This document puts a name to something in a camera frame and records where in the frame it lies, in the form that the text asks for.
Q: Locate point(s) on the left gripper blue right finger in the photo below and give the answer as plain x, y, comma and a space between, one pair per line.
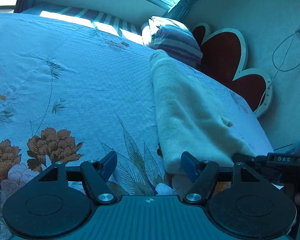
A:
202, 175

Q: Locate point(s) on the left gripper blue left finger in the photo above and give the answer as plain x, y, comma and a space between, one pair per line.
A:
95, 176

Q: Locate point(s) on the cream knit sweater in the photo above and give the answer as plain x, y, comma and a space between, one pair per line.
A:
190, 118

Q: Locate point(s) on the floral white bed sheet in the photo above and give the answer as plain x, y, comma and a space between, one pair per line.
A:
70, 93

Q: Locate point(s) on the red heart-shaped headboard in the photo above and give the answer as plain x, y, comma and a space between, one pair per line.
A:
225, 56

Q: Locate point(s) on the striped folded quilt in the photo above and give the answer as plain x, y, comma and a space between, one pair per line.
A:
174, 38

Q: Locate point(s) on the striped mattress sheet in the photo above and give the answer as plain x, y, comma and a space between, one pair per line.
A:
89, 18

